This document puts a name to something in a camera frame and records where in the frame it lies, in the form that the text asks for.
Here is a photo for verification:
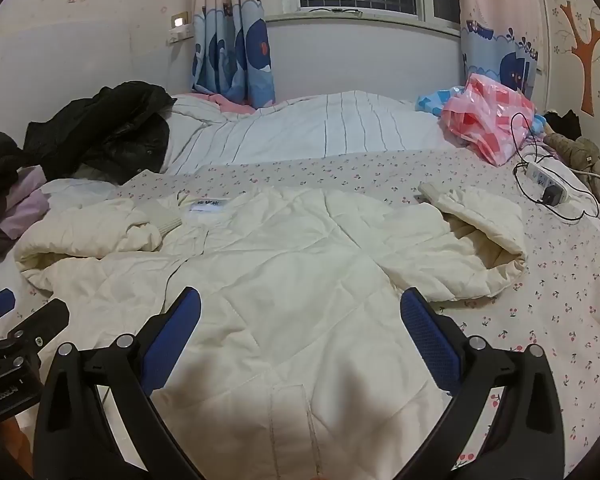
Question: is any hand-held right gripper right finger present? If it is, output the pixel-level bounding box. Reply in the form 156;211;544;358
399;287;566;480

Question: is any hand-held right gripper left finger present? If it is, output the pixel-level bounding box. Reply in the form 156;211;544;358
32;287;203;480

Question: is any cream quilted puffer jacket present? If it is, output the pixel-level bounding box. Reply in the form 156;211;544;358
14;183;528;480

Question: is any lilac garment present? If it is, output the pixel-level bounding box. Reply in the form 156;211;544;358
0;166;51;233

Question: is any cherry print blanket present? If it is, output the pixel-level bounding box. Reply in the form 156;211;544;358
0;147;600;480

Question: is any white power strip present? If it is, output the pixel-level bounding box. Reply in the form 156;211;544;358
522;160;566;201

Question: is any black jacket with fur hood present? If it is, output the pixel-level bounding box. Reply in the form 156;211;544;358
22;81;177;184

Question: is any pink checked plastic bag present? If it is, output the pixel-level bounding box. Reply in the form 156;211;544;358
440;74;537;167

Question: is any olive jacket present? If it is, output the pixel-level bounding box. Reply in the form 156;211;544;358
545;132;600;211

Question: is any blue patterned cloth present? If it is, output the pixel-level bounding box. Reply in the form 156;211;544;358
417;86;468;117

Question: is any pink blanket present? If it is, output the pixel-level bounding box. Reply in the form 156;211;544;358
187;92;256;113

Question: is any white striped duvet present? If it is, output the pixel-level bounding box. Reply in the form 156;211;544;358
42;91;456;211

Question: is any dark cloth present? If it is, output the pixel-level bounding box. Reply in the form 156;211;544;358
545;110;581;138

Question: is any white padded headboard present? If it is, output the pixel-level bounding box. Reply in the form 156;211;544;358
0;25;196;126

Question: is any pink blue whale curtain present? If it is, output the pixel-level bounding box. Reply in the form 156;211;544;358
190;0;276;108

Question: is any pink blue boat curtain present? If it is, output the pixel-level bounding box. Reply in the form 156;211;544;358
452;0;551;103

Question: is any orange tree wall sticker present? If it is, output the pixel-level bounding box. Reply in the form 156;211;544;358
560;2;600;116

